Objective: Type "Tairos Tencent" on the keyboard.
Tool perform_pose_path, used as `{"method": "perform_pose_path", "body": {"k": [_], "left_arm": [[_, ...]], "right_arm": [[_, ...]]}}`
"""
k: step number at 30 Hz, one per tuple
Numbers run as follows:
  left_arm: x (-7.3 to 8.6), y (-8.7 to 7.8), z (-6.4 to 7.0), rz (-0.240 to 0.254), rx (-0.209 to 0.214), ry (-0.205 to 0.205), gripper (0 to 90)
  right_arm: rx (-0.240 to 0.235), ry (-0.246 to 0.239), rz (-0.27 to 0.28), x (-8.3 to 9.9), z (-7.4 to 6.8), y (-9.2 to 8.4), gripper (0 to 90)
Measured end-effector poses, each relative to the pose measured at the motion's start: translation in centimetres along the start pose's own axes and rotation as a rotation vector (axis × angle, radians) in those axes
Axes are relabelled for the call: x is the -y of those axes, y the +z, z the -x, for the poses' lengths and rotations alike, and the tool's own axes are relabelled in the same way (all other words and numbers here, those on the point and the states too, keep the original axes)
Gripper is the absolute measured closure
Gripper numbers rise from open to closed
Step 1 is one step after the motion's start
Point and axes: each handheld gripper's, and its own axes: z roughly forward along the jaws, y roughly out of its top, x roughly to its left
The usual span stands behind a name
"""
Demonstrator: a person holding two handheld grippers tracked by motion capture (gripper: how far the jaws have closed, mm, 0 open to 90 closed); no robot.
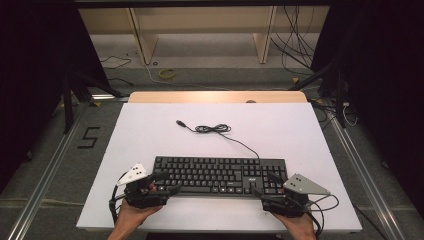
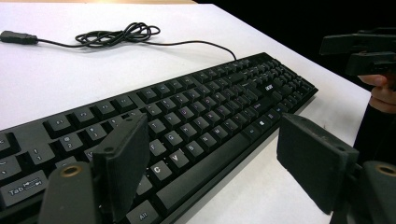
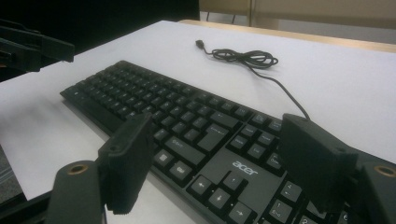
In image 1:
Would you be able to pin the yellow tape roll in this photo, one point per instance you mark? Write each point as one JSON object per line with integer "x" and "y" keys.
{"x": 166, "y": 74}

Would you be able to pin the light wooden table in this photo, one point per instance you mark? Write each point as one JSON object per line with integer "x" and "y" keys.
{"x": 200, "y": 97}

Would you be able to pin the short aluminium profile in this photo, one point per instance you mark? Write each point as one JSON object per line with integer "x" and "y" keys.
{"x": 106, "y": 97}

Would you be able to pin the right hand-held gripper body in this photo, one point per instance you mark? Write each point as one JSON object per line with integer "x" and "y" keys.
{"x": 286, "y": 203}

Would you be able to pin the black computer keyboard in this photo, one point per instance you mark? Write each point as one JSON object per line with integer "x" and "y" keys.
{"x": 213, "y": 175}

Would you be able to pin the person's right hand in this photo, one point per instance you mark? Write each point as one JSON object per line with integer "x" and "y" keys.
{"x": 296, "y": 226}

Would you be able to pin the long aluminium floor rail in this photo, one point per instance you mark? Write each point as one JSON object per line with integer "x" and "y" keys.
{"x": 370, "y": 173}
{"x": 40, "y": 190}

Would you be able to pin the person's left hand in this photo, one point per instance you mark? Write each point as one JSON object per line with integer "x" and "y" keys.
{"x": 133, "y": 216}

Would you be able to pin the small dark round knob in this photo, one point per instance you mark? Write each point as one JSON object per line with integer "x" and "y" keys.
{"x": 250, "y": 101}

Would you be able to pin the small yellow tape piece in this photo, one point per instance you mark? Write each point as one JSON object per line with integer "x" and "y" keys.
{"x": 96, "y": 104}
{"x": 295, "y": 80}

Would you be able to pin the light wooden shelf unit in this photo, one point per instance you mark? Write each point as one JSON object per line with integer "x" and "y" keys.
{"x": 146, "y": 43}

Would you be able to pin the black curtain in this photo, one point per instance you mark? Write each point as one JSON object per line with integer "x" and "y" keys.
{"x": 33, "y": 66}
{"x": 383, "y": 66}

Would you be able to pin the black metal stand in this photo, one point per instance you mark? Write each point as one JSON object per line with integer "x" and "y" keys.
{"x": 339, "y": 100}
{"x": 68, "y": 106}

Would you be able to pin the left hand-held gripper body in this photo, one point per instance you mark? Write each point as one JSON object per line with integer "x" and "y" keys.
{"x": 146, "y": 196}

